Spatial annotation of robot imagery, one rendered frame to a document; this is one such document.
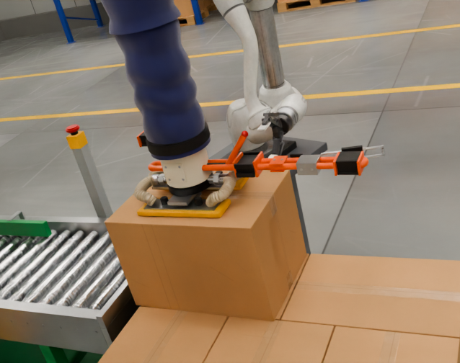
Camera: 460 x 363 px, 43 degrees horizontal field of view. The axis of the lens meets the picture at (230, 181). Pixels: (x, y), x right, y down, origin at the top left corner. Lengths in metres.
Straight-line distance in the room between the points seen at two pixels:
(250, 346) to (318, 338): 0.23
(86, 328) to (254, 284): 0.74
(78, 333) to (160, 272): 0.46
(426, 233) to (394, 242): 0.18
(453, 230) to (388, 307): 1.39
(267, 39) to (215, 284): 1.11
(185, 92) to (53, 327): 1.15
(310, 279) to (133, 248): 0.68
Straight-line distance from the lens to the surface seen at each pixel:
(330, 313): 2.14
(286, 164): 1.95
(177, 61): 1.94
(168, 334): 2.24
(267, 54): 2.68
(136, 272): 2.31
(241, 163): 1.99
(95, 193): 3.18
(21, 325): 2.70
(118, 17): 1.90
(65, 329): 2.53
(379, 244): 3.38
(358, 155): 1.89
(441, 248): 3.32
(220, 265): 2.07
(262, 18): 2.62
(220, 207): 2.03
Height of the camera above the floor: 1.94
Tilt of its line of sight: 26 degrees down
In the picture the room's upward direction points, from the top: 15 degrees counter-clockwise
